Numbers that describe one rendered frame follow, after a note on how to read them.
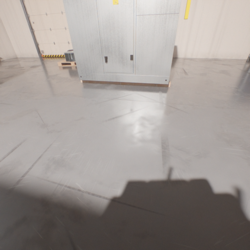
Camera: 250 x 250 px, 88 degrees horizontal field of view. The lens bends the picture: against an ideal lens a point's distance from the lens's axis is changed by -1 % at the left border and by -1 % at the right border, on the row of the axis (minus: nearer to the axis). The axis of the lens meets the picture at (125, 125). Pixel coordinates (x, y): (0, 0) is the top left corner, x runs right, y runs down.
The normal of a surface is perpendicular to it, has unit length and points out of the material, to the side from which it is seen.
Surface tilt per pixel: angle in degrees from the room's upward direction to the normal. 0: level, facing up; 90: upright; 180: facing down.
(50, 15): 90
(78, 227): 0
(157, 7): 90
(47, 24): 90
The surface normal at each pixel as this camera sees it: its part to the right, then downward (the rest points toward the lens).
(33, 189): -0.03, -0.82
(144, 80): -0.24, 0.56
